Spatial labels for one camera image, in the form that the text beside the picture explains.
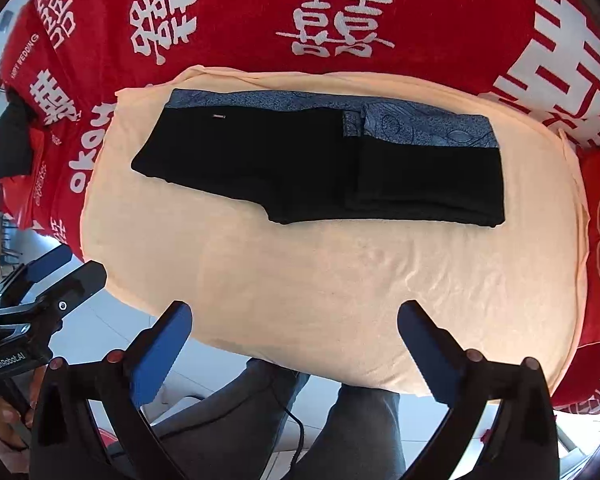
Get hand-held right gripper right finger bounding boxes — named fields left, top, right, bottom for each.
left=397, top=299, right=561, bottom=480

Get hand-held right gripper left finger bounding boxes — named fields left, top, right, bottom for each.
left=28, top=300, right=195, bottom=480

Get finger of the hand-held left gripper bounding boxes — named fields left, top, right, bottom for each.
left=0, top=245, right=74, bottom=307
left=36, top=260, right=108, bottom=320

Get black pants with blue trim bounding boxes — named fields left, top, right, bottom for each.
left=131, top=87, right=506, bottom=228

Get person's grey trouser legs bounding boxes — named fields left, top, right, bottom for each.
left=145, top=357, right=311, bottom=480

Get person's right leg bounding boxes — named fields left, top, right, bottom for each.
left=300, top=382, right=406, bottom=480

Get black cloth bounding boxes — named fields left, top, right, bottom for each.
left=0, top=92, right=36, bottom=181

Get peach towel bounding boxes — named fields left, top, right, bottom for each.
left=80, top=65, right=591, bottom=398

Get red printed blanket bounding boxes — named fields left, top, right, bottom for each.
left=0, top=0, right=600, bottom=416

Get black cable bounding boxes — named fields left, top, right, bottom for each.
left=267, top=395, right=306, bottom=466

